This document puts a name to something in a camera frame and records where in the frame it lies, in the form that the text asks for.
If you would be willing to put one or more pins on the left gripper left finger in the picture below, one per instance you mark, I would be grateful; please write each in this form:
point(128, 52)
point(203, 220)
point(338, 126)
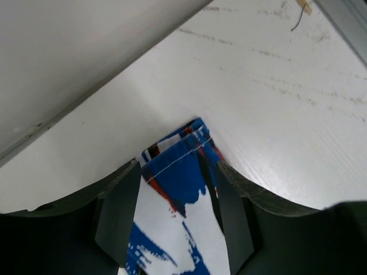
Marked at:
point(86, 232)

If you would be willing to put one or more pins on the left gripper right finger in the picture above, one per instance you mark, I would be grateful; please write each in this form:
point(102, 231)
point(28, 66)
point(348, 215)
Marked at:
point(268, 234)

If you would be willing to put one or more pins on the blue white patterned trousers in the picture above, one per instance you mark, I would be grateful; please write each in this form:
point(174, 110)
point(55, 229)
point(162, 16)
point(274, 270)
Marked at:
point(177, 225)

